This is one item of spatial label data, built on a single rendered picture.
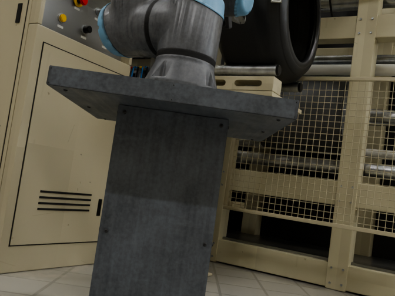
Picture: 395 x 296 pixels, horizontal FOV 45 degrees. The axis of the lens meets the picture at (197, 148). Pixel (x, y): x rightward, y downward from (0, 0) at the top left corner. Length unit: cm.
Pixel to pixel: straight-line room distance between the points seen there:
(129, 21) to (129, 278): 64
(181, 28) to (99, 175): 108
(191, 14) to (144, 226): 51
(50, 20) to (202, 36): 93
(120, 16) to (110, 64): 85
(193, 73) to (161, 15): 18
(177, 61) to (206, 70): 7
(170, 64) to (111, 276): 50
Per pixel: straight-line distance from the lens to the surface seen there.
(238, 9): 147
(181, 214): 107
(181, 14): 119
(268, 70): 195
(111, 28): 132
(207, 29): 119
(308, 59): 223
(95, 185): 211
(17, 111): 184
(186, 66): 114
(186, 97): 95
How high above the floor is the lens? 41
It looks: 4 degrees up
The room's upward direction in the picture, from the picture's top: 8 degrees clockwise
